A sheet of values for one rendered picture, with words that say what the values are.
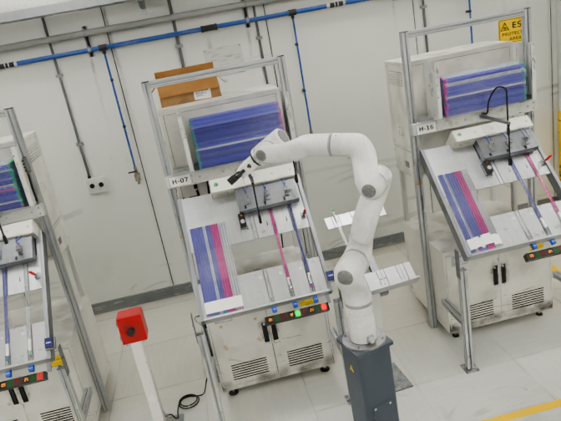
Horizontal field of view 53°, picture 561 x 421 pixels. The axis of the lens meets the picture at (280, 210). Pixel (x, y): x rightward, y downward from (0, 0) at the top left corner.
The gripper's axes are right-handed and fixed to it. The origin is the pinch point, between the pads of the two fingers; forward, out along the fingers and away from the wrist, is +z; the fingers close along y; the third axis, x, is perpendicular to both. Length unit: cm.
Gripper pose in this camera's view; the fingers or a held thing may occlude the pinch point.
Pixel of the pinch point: (235, 176)
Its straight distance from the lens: 246.3
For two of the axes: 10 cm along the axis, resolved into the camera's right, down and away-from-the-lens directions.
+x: -6.7, -7.2, -1.8
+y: 3.2, -5.0, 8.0
